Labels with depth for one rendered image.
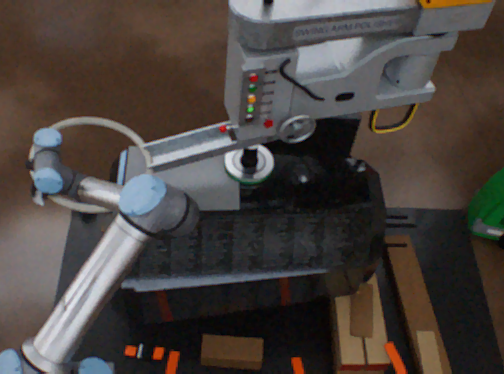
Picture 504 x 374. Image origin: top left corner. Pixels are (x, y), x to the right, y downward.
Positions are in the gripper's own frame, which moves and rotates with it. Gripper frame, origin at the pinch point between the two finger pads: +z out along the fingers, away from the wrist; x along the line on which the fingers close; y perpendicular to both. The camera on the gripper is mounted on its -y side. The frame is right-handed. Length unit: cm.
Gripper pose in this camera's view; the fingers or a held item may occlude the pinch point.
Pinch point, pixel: (42, 197)
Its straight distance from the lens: 233.2
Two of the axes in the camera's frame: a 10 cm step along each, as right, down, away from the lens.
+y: 7.0, 6.5, -3.0
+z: -2.7, 6.3, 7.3
